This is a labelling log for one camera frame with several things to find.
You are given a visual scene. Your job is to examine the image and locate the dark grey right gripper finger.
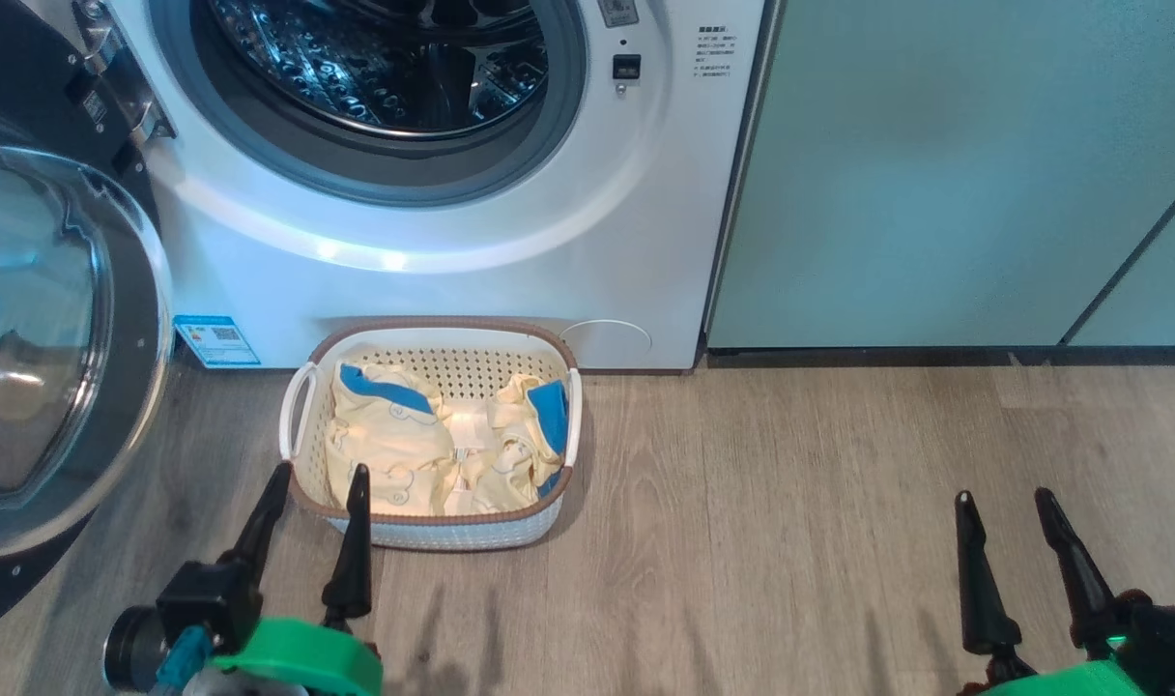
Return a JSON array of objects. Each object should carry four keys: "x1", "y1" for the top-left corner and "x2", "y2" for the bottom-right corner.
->
[
  {"x1": 1035, "y1": 488, "x2": 1121, "y2": 650},
  {"x1": 955, "y1": 491, "x2": 1024, "y2": 654}
]

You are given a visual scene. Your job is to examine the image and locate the cream baby garment blue lining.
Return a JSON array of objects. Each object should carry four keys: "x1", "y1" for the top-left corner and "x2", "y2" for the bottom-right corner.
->
[{"x1": 447, "y1": 372, "x2": 571, "y2": 516}]

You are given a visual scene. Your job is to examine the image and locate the cream baby garment blue collar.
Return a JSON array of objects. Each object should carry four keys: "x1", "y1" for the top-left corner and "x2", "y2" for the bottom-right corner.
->
[{"x1": 325, "y1": 361, "x2": 456, "y2": 517}]

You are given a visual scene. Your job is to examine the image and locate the washing machine glass door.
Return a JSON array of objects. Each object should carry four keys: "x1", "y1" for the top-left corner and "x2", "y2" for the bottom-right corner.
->
[{"x1": 0, "y1": 0, "x2": 175, "y2": 641}]

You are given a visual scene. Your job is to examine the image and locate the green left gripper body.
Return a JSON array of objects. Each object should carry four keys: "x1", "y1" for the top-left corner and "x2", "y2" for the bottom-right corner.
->
[{"x1": 211, "y1": 619, "x2": 385, "y2": 696}]

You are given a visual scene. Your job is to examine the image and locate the blue energy label sticker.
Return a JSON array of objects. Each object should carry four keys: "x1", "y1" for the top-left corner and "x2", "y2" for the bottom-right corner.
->
[{"x1": 173, "y1": 314, "x2": 262, "y2": 369}]

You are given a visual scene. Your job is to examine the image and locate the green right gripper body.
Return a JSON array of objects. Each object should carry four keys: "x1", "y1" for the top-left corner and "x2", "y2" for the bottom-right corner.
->
[{"x1": 974, "y1": 660, "x2": 1145, "y2": 696}]

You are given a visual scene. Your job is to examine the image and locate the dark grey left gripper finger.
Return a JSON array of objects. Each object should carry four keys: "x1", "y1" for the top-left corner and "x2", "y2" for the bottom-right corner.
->
[
  {"x1": 322, "y1": 465, "x2": 374, "y2": 621},
  {"x1": 218, "y1": 462, "x2": 294, "y2": 587}
]

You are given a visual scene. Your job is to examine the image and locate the white front-load washing machine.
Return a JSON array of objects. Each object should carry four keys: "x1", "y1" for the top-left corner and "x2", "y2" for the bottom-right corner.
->
[{"x1": 95, "y1": 0, "x2": 768, "y2": 374}]

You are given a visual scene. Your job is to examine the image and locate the stainless steel washing machine drum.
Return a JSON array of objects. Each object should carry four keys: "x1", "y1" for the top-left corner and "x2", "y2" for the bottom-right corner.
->
[{"x1": 206, "y1": 0, "x2": 551, "y2": 137}]

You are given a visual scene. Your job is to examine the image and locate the blue plug camera cable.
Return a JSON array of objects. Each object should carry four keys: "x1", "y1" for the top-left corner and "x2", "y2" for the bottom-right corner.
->
[{"x1": 157, "y1": 625, "x2": 208, "y2": 693}]

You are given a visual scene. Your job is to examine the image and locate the pale green cabinet door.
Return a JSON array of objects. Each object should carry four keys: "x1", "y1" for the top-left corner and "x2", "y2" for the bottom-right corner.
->
[
  {"x1": 1066, "y1": 176, "x2": 1175, "y2": 348},
  {"x1": 708, "y1": 0, "x2": 1175, "y2": 350}
]

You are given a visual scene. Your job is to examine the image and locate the white perforated basket brown rim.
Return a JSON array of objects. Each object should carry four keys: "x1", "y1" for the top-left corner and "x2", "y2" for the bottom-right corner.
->
[{"x1": 278, "y1": 317, "x2": 585, "y2": 553}]

